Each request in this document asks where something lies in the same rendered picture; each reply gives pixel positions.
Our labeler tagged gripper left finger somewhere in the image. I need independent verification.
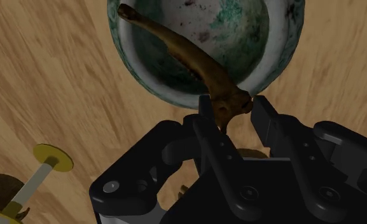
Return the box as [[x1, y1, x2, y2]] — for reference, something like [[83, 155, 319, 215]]
[[89, 94, 263, 222]]

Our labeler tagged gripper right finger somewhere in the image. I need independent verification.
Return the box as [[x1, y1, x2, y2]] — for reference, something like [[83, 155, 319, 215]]
[[250, 94, 367, 223]]

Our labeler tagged brown bone-shaped object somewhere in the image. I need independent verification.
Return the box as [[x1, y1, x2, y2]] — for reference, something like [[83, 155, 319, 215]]
[[116, 3, 254, 134]]

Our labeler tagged green and white mottled bowl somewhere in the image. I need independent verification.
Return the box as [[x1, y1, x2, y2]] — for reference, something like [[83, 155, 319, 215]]
[[106, 0, 306, 109]]

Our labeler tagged yellow and white spool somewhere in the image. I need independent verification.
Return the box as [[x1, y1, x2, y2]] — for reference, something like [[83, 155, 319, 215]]
[[0, 143, 74, 224]]

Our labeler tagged dark brown round object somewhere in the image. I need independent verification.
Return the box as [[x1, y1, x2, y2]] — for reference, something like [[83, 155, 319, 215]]
[[0, 173, 25, 212]]

